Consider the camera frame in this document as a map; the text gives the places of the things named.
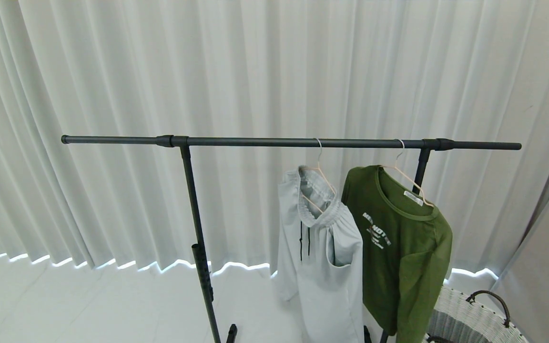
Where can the pink clothes hanger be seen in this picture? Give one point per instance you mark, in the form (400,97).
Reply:
(402,145)
(320,145)

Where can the pale grey shorts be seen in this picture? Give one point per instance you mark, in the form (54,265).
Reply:
(322,286)

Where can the green garment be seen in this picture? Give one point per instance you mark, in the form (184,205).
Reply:
(408,257)

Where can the black clothes rack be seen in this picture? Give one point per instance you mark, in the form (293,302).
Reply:
(255,142)

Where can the white laundry basket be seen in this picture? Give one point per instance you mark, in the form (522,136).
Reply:
(465,319)

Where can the white curtain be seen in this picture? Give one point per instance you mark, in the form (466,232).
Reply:
(208,62)

